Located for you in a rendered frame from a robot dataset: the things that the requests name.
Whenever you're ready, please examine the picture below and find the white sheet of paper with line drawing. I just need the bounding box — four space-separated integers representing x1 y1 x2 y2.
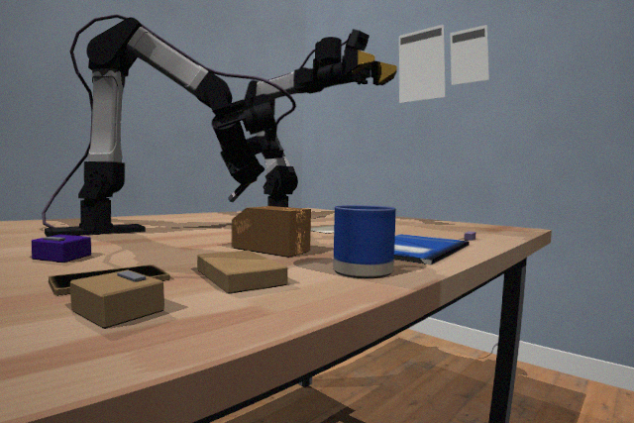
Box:
311 225 334 234

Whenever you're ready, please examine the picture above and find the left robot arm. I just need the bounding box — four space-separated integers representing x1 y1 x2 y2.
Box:
244 29 369 207

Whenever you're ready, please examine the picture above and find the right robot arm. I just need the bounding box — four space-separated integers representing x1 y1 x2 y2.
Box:
45 17 284 237

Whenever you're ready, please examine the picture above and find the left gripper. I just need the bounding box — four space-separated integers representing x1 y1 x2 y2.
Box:
333 49 397 85

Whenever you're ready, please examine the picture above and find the blue cylindrical cup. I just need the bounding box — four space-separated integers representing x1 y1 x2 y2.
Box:
333 205 396 279

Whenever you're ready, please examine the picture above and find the blue spiral notebook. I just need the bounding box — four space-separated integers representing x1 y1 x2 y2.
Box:
394 234 470 264

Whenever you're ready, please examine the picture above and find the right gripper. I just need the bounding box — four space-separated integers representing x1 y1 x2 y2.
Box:
220 135 260 186

